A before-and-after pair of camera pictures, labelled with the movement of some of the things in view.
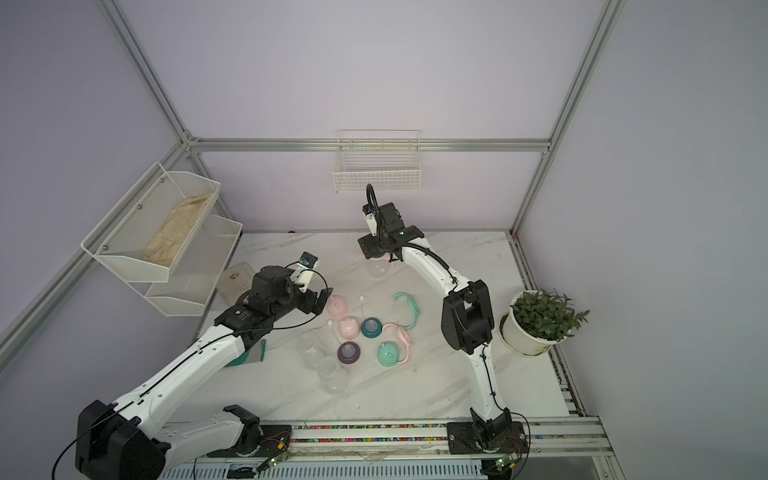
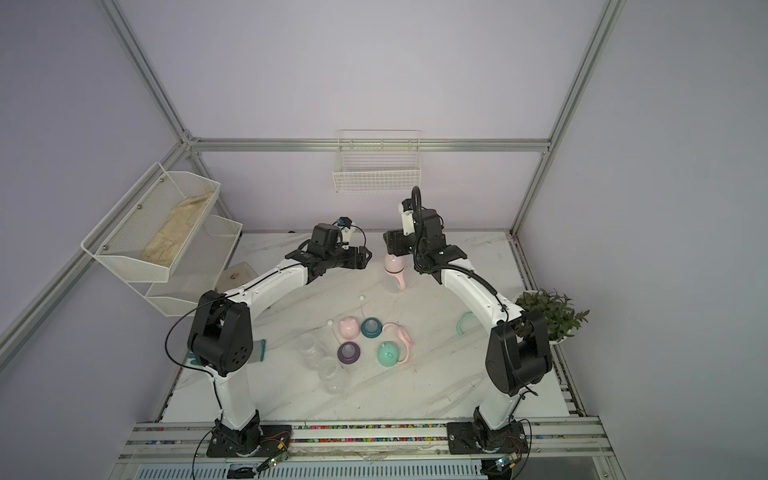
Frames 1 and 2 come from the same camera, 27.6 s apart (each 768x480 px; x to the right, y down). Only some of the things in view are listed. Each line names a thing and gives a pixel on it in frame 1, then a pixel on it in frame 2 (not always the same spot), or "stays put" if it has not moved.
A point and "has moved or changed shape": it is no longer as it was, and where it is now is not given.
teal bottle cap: x=388 y=353 stays put
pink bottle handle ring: x=386 y=256 → x=400 y=277
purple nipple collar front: x=349 y=352 stays put
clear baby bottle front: x=333 y=377 stays put
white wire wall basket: x=390 y=160 stays put
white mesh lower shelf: x=197 y=271 stays put
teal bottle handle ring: x=414 y=305 has moved or changed shape
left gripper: x=309 y=296 → x=362 y=261
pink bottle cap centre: x=349 y=327 stays put
